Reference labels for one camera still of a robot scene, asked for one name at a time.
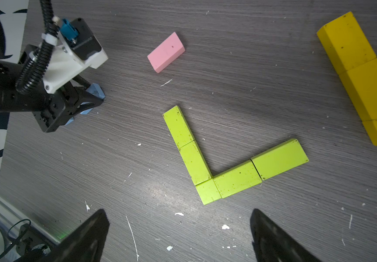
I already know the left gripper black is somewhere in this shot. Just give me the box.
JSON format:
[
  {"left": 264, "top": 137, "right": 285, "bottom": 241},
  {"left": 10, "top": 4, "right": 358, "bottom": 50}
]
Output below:
[{"left": 17, "top": 44, "right": 104, "bottom": 133}]

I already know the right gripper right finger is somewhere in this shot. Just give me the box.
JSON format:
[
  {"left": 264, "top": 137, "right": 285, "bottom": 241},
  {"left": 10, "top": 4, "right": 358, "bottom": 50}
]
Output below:
[{"left": 250, "top": 209, "right": 319, "bottom": 262}]

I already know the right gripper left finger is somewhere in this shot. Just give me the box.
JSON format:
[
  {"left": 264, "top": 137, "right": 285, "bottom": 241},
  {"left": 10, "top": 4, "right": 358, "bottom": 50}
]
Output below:
[{"left": 39, "top": 209, "right": 110, "bottom": 262}]

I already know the green long block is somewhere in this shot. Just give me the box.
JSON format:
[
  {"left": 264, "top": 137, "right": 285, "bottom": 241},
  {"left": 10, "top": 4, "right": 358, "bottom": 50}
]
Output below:
[
  {"left": 251, "top": 139, "right": 309, "bottom": 180},
  {"left": 213, "top": 160, "right": 262, "bottom": 198}
]

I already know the small green cube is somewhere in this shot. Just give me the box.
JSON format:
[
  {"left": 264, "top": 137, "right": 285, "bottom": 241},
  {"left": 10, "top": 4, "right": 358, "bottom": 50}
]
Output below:
[{"left": 196, "top": 179, "right": 222, "bottom": 205}]

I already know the green block pair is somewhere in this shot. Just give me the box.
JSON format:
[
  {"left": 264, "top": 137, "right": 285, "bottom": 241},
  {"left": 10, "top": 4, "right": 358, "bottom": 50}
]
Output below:
[{"left": 163, "top": 105, "right": 195, "bottom": 148}]

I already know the yellow block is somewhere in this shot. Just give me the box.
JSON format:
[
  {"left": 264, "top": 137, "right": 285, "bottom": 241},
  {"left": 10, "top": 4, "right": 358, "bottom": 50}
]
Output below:
[
  {"left": 339, "top": 59, "right": 377, "bottom": 121},
  {"left": 317, "top": 12, "right": 376, "bottom": 75}
]

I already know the light blue block top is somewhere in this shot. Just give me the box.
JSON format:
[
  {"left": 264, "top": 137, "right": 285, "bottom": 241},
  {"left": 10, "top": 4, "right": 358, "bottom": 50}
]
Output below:
[{"left": 65, "top": 83, "right": 105, "bottom": 125}]

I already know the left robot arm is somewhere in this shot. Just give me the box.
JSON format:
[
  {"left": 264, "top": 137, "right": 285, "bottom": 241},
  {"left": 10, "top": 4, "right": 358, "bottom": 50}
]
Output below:
[{"left": 0, "top": 1, "right": 108, "bottom": 133}]

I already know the pink block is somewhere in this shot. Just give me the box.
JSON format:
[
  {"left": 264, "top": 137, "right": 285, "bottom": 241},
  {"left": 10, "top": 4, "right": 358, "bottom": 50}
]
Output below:
[{"left": 147, "top": 32, "right": 185, "bottom": 73}]

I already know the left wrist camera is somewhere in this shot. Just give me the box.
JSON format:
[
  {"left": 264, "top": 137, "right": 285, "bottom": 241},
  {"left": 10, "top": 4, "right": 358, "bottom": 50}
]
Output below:
[{"left": 42, "top": 17, "right": 108, "bottom": 94}]

